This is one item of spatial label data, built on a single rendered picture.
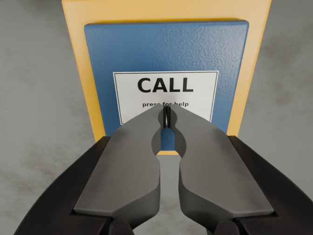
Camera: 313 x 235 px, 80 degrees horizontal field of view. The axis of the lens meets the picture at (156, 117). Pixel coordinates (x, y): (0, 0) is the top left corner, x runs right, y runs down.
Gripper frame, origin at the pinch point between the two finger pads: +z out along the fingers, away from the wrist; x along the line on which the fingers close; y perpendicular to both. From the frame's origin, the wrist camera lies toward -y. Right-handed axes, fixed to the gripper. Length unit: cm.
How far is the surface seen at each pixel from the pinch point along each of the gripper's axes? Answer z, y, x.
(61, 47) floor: 98, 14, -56
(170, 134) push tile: 1.2, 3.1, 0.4
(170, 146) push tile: 1.2, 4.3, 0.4
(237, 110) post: 2.3, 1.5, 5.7
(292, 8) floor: 97, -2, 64
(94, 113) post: 2.3, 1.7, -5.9
